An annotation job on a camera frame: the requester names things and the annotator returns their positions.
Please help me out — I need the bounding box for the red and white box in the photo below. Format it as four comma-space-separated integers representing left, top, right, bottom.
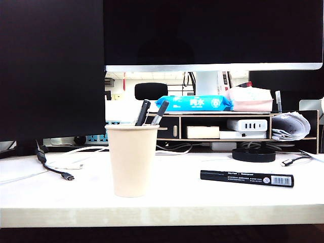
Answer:
217, 71, 254, 95

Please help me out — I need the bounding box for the blue wet wipes pack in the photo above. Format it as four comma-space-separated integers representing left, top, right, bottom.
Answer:
155, 95, 234, 112

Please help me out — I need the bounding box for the flat white adapter box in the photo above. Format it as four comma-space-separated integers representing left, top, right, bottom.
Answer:
219, 130, 267, 140

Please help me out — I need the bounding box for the beige paper cup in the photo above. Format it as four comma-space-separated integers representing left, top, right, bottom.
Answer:
104, 124, 160, 198

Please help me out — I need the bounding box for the wooden desk organizer shelf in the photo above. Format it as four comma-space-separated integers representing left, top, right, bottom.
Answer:
141, 109, 320, 154

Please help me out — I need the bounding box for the rolled paper stack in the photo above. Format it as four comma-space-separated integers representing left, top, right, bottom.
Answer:
271, 112, 312, 142

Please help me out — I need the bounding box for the white paper sheet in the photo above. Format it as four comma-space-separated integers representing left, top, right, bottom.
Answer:
298, 149, 324, 164

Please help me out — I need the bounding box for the white cable with connector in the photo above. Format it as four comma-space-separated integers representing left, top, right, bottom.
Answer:
46, 146, 110, 171

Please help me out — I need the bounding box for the silver monitor stand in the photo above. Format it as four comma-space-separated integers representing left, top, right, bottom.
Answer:
195, 70, 219, 97

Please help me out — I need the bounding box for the small white box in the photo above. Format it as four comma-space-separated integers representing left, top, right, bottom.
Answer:
211, 141, 237, 152

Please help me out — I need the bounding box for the white looped cable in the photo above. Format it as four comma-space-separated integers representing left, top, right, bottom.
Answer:
155, 142, 193, 156

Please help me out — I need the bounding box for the white multi-port charger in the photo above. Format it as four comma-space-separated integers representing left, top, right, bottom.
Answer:
226, 118, 268, 133

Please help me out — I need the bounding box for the pink tissue pack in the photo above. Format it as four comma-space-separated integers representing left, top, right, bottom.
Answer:
226, 86, 275, 112

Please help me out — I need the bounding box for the clear pen with cap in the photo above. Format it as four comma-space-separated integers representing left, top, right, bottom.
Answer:
274, 90, 283, 113

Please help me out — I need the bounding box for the black marker with barcode label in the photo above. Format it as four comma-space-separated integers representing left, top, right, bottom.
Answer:
200, 170, 295, 188

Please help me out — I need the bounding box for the black cable with silver plug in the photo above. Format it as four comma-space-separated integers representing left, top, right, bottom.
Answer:
280, 154, 312, 167

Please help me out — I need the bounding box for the cream rectangular box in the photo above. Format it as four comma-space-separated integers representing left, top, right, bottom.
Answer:
186, 126, 220, 139

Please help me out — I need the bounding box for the black background monitor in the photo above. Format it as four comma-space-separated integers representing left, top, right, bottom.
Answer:
249, 70, 324, 112

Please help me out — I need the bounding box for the black round base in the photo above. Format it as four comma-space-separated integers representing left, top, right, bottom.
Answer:
231, 147, 277, 163

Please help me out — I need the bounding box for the silver grey panel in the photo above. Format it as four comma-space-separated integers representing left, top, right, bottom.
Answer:
299, 99, 324, 111

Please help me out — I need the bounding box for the black office chair headrest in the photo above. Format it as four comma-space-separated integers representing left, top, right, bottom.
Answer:
134, 82, 169, 101

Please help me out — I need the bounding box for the large silver-bezel monitor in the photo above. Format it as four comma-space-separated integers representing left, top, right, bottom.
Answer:
102, 0, 324, 73

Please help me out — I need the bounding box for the grey pen with black cap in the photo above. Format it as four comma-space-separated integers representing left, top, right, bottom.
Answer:
151, 100, 170, 126

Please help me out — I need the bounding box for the blue and white power strip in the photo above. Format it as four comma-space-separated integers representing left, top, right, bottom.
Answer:
85, 134, 109, 145

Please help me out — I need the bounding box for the black USB-C cable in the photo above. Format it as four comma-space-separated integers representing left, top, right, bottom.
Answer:
35, 139, 76, 182

